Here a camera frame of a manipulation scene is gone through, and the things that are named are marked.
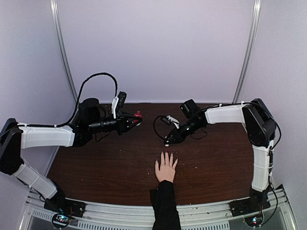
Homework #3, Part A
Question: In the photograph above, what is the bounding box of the aluminium front frame rail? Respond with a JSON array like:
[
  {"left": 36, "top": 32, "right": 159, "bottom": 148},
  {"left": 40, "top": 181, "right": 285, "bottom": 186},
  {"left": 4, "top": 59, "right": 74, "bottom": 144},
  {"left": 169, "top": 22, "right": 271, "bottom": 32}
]
[{"left": 17, "top": 188, "right": 297, "bottom": 230}]

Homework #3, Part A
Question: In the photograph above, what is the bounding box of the black sleeved forearm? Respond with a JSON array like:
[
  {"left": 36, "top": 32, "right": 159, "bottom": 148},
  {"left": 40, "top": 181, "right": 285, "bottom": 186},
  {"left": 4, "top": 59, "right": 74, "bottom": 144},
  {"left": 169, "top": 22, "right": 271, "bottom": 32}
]
[{"left": 150, "top": 180, "right": 181, "bottom": 230}]

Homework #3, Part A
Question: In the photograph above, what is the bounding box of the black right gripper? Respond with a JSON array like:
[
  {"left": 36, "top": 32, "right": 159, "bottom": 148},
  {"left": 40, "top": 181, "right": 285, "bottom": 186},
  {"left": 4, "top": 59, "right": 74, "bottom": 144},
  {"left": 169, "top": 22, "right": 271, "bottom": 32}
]
[{"left": 165, "top": 118, "right": 203, "bottom": 144}]

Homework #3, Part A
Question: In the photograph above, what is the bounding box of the left round circuit board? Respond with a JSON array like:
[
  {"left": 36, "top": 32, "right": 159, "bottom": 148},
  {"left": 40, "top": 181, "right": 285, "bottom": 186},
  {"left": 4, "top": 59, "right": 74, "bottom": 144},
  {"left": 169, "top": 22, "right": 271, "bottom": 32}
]
[{"left": 51, "top": 213, "right": 73, "bottom": 229}]

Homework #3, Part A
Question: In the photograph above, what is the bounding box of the black braided left cable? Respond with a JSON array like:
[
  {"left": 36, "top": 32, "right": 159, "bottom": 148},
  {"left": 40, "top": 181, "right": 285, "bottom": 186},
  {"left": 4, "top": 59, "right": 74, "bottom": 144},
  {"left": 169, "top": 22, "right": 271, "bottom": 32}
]
[{"left": 57, "top": 72, "right": 119, "bottom": 127}]

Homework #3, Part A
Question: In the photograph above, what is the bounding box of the round circuit board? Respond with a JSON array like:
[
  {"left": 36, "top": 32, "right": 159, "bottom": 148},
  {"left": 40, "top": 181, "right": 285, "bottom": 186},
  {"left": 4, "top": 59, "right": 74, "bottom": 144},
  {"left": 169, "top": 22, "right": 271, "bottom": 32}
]
[
  {"left": 244, "top": 215, "right": 264, "bottom": 228},
  {"left": 51, "top": 213, "right": 73, "bottom": 229}
]

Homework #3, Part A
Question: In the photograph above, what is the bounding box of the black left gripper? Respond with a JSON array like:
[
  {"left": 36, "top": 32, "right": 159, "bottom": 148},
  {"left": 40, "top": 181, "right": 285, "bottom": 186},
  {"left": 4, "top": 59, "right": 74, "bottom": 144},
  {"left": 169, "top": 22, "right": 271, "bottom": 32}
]
[{"left": 88, "top": 110, "right": 142, "bottom": 135}]

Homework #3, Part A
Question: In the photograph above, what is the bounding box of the aluminium corner post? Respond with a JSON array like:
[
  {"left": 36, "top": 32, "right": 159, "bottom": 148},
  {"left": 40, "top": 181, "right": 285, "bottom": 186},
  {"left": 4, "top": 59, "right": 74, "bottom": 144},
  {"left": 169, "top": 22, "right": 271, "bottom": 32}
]
[
  {"left": 50, "top": 0, "right": 78, "bottom": 103},
  {"left": 232, "top": 0, "right": 262, "bottom": 104}
]

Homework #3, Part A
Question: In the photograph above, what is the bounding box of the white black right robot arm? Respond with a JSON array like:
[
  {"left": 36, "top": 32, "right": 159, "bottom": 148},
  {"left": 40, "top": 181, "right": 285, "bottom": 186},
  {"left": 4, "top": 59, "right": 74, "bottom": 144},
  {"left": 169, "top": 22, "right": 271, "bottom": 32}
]
[{"left": 162, "top": 98, "right": 277, "bottom": 212}]

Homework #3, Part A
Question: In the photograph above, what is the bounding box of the red nail polish bottle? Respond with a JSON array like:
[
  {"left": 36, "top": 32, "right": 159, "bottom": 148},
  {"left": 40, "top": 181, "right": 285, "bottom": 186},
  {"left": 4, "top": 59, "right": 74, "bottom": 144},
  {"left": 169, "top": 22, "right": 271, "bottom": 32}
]
[{"left": 134, "top": 111, "right": 142, "bottom": 126}]

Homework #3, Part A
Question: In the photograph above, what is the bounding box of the right aluminium corner post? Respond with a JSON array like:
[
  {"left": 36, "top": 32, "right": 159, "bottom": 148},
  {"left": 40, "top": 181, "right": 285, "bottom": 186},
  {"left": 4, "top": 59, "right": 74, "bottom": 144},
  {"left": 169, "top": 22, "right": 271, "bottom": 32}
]
[{"left": 232, "top": 0, "right": 262, "bottom": 104}]

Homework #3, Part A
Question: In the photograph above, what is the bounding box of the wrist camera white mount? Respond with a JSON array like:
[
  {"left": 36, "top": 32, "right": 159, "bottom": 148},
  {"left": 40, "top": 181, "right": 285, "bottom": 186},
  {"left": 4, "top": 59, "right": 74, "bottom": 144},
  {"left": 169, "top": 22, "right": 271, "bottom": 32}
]
[
  {"left": 111, "top": 91, "right": 127, "bottom": 119},
  {"left": 160, "top": 115, "right": 180, "bottom": 129}
]

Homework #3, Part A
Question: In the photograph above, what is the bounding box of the left aluminium corner post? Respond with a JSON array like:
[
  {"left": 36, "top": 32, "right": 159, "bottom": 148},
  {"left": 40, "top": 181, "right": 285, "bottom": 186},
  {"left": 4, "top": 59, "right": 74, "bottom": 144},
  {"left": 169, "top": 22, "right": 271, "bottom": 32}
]
[{"left": 50, "top": 0, "right": 78, "bottom": 103}]

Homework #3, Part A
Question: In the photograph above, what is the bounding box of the right round circuit board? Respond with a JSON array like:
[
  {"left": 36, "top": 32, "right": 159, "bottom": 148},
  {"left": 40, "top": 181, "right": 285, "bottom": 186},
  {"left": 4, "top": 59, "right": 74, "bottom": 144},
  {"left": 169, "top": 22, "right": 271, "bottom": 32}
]
[{"left": 244, "top": 215, "right": 264, "bottom": 228}]

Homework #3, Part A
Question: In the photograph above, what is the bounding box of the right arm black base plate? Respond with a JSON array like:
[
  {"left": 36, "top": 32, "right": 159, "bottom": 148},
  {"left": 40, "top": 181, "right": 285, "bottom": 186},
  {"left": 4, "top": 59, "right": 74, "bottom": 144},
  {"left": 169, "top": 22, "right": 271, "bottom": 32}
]
[{"left": 229, "top": 197, "right": 271, "bottom": 217}]

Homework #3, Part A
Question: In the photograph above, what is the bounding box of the black braided right cable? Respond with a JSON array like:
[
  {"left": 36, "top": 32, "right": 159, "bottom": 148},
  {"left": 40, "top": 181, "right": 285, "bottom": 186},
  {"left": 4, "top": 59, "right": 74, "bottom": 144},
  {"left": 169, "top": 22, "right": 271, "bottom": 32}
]
[{"left": 153, "top": 115, "right": 208, "bottom": 141}]

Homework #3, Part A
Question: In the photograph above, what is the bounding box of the black braided cable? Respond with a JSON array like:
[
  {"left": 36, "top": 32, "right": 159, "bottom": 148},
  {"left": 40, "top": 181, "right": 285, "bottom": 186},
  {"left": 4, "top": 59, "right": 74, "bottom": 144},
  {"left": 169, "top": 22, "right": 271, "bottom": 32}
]
[
  {"left": 153, "top": 115, "right": 208, "bottom": 141},
  {"left": 57, "top": 72, "right": 119, "bottom": 127}
]

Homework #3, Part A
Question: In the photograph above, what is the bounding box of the mannequin hand with long nails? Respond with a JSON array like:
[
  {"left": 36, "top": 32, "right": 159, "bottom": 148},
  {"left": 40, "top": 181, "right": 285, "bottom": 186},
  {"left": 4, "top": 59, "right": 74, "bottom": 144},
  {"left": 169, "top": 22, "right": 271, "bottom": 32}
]
[{"left": 155, "top": 151, "right": 178, "bottom": 183}]

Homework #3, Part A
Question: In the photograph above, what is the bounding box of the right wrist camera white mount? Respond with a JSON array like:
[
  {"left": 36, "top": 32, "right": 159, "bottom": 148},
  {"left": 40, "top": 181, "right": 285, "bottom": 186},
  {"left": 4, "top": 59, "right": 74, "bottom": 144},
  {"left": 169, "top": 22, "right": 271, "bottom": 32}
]
[{"left": 160, "top": 115, "right": 180, "bottom": 129}]

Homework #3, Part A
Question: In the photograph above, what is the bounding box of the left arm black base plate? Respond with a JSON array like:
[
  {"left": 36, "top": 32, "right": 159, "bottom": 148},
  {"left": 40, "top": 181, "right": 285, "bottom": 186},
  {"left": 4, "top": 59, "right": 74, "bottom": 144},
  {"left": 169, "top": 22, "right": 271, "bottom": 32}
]
[{"left": 44, "top": 197, "right": 86, "bottom": 218}]

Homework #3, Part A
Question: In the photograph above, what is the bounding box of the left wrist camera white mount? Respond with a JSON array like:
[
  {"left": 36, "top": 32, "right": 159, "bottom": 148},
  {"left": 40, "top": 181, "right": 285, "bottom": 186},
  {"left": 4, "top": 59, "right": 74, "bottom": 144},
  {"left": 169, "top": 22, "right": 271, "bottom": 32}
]
[{"left": 111, "top": 91, "right": 127, "bottom": 119}]

